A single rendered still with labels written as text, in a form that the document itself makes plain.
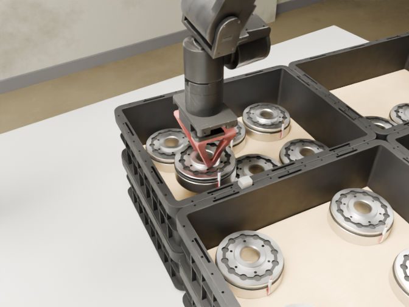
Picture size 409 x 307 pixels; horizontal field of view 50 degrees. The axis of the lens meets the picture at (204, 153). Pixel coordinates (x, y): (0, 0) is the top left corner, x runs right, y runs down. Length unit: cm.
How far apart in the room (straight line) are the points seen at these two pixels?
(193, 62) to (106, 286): 45
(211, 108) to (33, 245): 49
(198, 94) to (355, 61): 59
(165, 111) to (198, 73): 30
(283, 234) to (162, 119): 34
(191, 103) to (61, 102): 209
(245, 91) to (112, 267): 46
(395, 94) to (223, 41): 68
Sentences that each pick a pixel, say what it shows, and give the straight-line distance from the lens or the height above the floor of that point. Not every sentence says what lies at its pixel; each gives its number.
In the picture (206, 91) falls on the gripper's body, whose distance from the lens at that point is 61.
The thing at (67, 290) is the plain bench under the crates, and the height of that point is 70.
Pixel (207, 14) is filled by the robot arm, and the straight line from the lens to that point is 54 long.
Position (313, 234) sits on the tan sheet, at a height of 83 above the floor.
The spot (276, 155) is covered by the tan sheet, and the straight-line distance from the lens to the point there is 89.
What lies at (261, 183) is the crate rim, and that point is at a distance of 68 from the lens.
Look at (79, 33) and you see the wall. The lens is 291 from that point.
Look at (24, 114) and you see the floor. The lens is 265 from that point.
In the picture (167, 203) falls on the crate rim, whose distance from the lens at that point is 65.
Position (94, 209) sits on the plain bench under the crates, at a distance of 98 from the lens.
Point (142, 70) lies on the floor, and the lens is 290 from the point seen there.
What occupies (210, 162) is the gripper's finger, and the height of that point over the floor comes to 94.
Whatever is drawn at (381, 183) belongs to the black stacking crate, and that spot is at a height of 86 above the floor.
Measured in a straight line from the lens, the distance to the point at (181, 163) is 71.
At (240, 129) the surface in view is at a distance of 91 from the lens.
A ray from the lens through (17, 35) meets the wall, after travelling 280.
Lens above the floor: 140
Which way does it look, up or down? 40 degrees down
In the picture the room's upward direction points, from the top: straight up
